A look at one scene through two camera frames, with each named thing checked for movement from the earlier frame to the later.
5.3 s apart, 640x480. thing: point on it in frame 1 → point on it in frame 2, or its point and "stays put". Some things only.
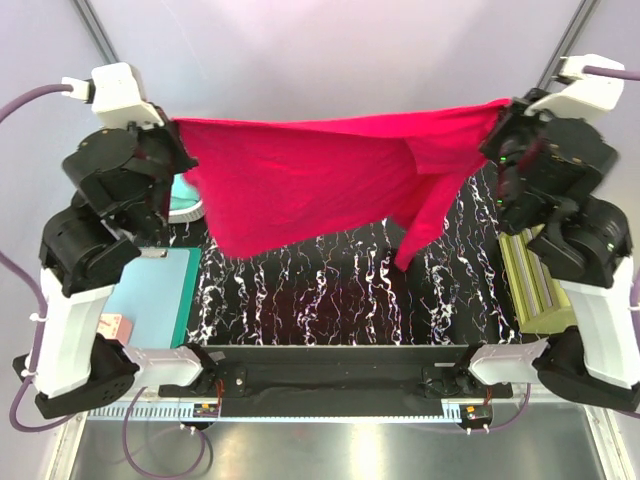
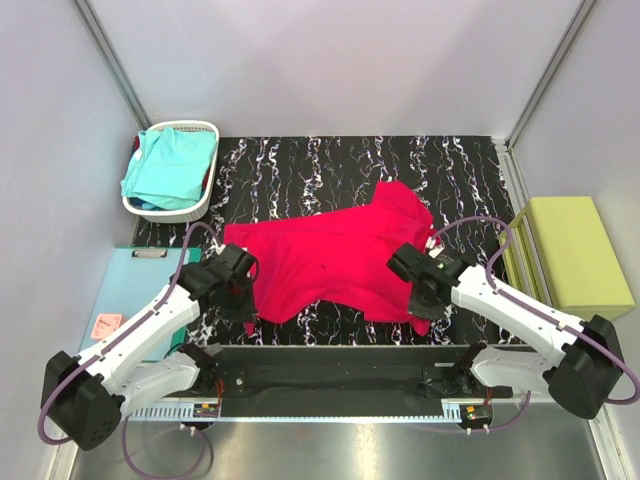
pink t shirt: x=270 y=184 → x=337 y=257
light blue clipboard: x=149 y=294 stays put
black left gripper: x=170 y=150 → x=245 y=304
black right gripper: x=533 y=109 → x=415 y=308
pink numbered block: x=115 y=326 stays put
